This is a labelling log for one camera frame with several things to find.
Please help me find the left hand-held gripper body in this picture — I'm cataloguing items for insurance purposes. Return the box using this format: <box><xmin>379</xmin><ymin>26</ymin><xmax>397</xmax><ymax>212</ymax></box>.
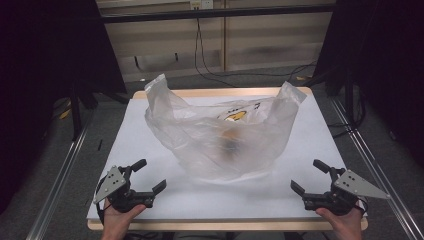
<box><xmin>93</xmin><ymin>164</ymin><xmax>157</xmax><ymax>214</ymax></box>

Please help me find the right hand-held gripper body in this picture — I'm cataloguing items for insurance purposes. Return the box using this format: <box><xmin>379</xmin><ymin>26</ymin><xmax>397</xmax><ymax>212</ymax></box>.
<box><xmin>301</xmin><ymin>167</ymin><xmax>391</xmax><ymax>217</ymax></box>

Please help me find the person's right hand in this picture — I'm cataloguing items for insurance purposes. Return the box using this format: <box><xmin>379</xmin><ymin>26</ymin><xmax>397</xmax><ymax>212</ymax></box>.
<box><xmin>314</xmin><ymin>205</ymin><xmax>365</xmax><ymax>240</ymax></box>

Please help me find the person's left hand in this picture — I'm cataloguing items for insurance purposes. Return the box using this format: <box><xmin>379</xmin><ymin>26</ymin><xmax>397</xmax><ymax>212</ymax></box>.
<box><xmin>100</xmin><ymin>199</ymin><xmax>148</xmax><ymax>240</ymax></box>

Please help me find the white table cover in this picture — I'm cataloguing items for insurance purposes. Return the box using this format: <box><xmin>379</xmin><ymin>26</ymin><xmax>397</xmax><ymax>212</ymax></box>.
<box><xmin>86</xmin><ymin>94</ymin><xmax>369</xmax><ymax>222</ymax></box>

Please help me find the translucent plastic bag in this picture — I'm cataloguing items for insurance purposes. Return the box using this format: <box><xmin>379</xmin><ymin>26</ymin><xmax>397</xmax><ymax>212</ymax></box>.
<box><xmin>143</xmin><ymin>73</ymin><xmax>308</xmax><ymax>183</ymax></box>

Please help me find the black metal stand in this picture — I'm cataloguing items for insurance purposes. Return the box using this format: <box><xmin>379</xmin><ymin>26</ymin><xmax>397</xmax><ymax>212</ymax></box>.
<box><xmin>343</xmin><ymin>71</ymin><xmax>356</xmax><ymax>128</ymax></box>
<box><xmin>69</xmin><ymin>79</ymin><xmax>84</xmax><ymax>142</ymax></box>

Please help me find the blurred dark orange object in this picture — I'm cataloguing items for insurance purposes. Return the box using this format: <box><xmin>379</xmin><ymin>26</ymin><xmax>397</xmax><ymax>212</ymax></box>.
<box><xmin>218</xmin><ymin>128</ymin><xmax>244</xmax><ymax>158</ymax></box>

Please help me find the dark curtain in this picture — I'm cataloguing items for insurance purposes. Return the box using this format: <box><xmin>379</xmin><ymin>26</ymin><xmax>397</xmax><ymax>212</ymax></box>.
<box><xmin>0</xmin><ymin>0</ymin><xmax>128</xmax><ymax>214</ymax></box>
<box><xmin>313</xmin><ymin>0</ymin><xmax>424</xmax><ymax>161</ymax></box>

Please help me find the black horizontal bar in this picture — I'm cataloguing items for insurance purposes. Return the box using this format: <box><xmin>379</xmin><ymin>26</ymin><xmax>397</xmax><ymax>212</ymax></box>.
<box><xmin>99</xmin><ymin>3</ymin><xmax>336</xmax><ymax>24</ymax></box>

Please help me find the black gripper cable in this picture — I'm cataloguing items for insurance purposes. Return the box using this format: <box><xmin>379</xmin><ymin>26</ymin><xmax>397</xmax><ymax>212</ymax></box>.
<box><xmin>356</xmin><ymin>198</ymin><xmax>370</xmax><ymax>215</ymax></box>
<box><xmin>95</xmin><ymin>178</ymin><xmax>107</xmax><ymax>226</ymax></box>

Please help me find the aluminium floor rail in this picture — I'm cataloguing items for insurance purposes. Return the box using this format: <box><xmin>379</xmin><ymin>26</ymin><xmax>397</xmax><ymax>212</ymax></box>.
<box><xmin>25</xmin><ymin>116</ymin><xmax>95</xmax><ymax>240</ymax></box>
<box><xmin>329</xmin><ymin>96</ymin><xmax>424</xmax><ymax>240</ymax></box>

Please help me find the black floor cable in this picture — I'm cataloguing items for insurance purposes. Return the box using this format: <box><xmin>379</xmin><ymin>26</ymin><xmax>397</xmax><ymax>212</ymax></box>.
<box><xmin>328</xmin><ymin>96</ymin><xmax>367</xmax><ymax>139</ymax></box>

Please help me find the black hanging cable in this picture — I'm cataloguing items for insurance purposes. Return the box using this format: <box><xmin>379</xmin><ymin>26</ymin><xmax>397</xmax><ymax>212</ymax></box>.
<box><xmin>193</xmin><ymin>17</ymin><xmax>318</xmax><ymax>88</ymax></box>

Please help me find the white wall socket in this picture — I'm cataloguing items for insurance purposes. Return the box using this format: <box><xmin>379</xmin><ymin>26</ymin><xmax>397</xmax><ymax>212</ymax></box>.
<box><xmin>189</xmin><ymin>0</ymin><xmax>215</xmax><ymax>11</ymax></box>

